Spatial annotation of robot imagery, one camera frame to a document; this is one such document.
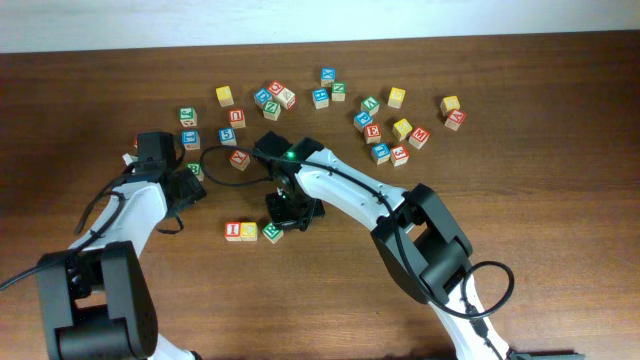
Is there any blue D block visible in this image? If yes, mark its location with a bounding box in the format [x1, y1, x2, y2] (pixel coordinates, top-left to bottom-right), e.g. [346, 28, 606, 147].
[254, 88, 272, 109]

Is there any green R block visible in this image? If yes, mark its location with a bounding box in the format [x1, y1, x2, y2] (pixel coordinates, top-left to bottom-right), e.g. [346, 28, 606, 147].
[262, 222, 284, 244]

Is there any red M block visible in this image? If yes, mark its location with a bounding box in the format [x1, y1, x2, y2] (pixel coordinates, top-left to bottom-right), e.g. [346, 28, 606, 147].
[408, 126, 430, 149]

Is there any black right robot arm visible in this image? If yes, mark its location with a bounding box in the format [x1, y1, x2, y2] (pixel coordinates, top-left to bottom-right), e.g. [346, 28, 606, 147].
[253, 131, 518, 359]

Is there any green J block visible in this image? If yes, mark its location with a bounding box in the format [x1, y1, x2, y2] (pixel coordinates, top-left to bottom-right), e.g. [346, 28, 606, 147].
[179, 107, 198, 127]

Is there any blue X block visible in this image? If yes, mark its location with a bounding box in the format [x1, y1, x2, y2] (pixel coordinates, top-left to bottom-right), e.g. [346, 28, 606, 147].
[320, 67, 336, 87]

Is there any red U block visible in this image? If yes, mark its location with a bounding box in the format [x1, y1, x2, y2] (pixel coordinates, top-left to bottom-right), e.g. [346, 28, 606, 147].
[228, 108, 246, 129]

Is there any red K block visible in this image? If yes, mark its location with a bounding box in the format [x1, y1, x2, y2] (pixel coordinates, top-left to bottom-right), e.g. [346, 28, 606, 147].
[229, 150, 251, 171]

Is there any green B block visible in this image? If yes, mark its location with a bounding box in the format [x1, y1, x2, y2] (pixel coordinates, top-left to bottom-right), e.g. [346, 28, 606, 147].
[186, 162, 204, 182]

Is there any red C block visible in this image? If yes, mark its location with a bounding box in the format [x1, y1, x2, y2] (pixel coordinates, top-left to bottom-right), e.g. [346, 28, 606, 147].
[267, 81, 285, 98]

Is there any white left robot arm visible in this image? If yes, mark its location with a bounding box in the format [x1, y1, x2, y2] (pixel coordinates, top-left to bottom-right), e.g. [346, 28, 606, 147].
[36, 132, 206, 360]

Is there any green Z block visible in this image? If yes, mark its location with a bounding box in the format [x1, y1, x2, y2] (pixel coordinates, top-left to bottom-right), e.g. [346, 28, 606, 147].
[263, 101, 281, 121]

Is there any tilted red-edged block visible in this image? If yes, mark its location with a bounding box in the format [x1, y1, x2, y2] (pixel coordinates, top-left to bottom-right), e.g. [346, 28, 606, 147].
[275, 88, 296, 110]

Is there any yellow block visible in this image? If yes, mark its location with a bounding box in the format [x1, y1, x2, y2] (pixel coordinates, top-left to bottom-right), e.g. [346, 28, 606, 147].
[440, 96, 461, 116]
[215, 85, 234, 107]
[388, 87, 406, 109]
[240, 222, 258, 241]
[392, 118, 413, 141]

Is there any blue 5 block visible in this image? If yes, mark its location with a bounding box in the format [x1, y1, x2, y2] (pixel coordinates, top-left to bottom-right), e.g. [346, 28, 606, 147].
[218, 127, 237, 146]

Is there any blue H block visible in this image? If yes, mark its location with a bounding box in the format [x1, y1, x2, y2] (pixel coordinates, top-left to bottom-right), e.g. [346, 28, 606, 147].
[312, 88, 329, 109]

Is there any red 3 block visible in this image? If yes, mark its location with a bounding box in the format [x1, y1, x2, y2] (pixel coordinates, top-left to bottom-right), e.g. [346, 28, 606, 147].
[390, 145, 410, 166]

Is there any green V block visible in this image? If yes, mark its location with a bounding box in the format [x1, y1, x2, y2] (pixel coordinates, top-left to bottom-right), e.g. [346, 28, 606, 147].
[360, 96, 380, 116]

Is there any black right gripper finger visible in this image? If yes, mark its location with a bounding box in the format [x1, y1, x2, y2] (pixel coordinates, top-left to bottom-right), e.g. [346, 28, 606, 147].
[302, 198, 326, 231]
[265, 193, 308, 231]

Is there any blue T block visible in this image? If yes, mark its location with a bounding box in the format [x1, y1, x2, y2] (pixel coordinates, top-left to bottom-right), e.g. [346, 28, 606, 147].
[371, 143, 391, 165]

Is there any red E block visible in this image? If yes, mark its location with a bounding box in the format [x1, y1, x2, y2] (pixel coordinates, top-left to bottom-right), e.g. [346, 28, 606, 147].
[363, 123, 381, 144]

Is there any red number block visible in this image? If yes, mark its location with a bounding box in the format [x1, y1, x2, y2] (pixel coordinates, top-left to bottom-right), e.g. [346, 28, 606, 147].
[224, 222, 242, 242]

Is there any blue P block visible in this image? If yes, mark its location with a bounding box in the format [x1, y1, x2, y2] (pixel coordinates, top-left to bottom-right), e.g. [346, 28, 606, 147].
[353, 111, 373, 132]

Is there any blue I block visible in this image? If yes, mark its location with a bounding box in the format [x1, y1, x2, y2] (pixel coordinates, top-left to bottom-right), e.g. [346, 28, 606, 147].
[181, 130, 201, 151]

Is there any red A block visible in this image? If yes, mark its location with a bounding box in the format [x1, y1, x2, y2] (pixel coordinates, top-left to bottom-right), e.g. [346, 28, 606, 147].
[444, 109, 467, 131]

